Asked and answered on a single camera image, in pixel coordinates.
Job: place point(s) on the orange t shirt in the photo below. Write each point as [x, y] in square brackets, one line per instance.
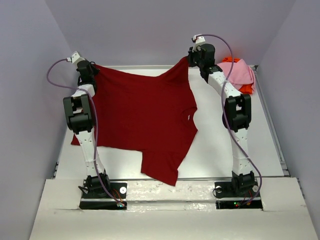
[225, 65]

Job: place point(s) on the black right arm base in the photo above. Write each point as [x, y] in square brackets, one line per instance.
[227, 198]

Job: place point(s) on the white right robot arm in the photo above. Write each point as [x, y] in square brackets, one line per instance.
[236, 118]

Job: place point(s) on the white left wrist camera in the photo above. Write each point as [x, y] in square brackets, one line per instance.
[75, 58]

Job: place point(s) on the pink t shirt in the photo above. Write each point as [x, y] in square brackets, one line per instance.
[242, 77]

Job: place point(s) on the dark red t shirt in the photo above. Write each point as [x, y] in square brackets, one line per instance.
[150, 114]

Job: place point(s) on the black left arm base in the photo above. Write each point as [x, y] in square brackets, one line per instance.
[100, 193]

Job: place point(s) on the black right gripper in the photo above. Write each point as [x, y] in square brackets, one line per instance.
[191, 53]

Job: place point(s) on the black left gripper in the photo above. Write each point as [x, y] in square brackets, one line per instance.
[94, 70]

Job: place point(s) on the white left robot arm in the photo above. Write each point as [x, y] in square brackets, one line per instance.
[81, 119]

